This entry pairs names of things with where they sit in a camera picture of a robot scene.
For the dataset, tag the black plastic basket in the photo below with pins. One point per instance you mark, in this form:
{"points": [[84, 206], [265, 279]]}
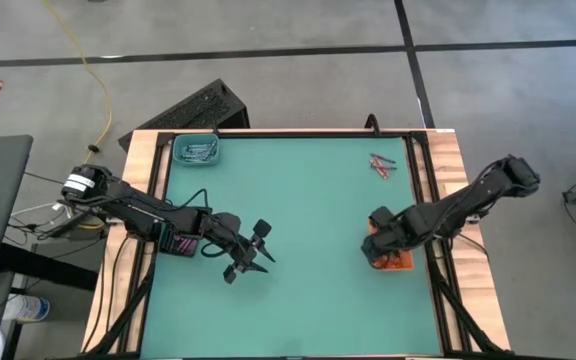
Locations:
{"points": [[168, 242]]}

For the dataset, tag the teal table mat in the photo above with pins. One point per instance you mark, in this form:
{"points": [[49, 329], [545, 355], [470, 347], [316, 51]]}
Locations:
{"points": [[318, 210]]}

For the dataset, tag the black table frame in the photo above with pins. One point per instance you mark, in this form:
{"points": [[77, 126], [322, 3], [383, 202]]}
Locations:
{"points": [[293, 135]]}

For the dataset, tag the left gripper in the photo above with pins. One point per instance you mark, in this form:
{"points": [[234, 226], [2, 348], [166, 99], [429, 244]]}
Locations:
{"points": [[240, 250]]}

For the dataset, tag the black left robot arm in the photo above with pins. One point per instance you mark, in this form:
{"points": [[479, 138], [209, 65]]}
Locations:
{"points": [[133, 210]]}

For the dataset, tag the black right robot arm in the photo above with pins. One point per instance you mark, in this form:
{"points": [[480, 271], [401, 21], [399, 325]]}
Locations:
{"points": [[468, 200]]}

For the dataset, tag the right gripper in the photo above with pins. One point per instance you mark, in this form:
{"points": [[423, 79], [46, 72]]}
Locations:
{"points": [[385, 240]]}

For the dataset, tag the white canister blue label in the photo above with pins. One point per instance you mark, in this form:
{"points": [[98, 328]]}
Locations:
{"points": [[28, 307]]}

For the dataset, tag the white power adapter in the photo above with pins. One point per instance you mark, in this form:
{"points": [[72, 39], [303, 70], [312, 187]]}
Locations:
{"points": [[58, 206]]}

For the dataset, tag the teal plastic basket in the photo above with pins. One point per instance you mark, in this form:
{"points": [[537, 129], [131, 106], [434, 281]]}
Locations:
{"points": [[180, 161]]}

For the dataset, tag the orange plastic basket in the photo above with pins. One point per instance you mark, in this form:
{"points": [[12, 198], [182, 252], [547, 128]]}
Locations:
{"points": [[407, 263]]}

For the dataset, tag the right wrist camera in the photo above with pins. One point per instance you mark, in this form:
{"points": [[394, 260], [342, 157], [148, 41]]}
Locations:
{"points": [[380, 216]]}

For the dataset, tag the black bracket post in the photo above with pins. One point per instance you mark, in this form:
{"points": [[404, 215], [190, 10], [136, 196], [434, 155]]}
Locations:
{"points": [[372, 125]]}

